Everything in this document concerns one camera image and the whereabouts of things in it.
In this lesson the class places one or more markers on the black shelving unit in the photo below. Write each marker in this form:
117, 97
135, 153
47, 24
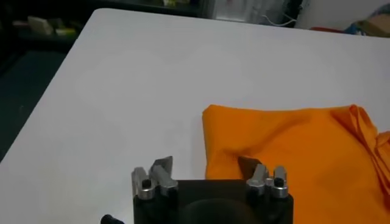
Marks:
45, 42

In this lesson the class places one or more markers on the cardboard box with red rim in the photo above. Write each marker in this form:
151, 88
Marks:
326, 29

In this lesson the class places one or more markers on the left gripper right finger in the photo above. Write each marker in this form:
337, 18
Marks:
262, 179

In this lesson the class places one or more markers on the white water dispenser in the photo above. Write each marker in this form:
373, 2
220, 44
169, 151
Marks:
231, 9

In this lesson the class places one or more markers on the orange t-shirt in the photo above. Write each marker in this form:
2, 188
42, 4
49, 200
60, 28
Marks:
304, 152

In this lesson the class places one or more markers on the white work table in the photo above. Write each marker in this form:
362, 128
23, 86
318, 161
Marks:
137, 91

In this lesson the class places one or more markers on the striped grey clothes pile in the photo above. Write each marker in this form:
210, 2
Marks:
383, 9

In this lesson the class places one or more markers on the cream medicine box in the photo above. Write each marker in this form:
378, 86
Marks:
39, 25

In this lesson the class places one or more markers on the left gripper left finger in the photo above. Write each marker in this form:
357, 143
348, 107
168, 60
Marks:
161, 176

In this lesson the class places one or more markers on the lime green medicine box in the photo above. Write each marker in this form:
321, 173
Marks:
66, 31

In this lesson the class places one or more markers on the large brown cardboard box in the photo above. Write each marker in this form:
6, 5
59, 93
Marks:
376, 25

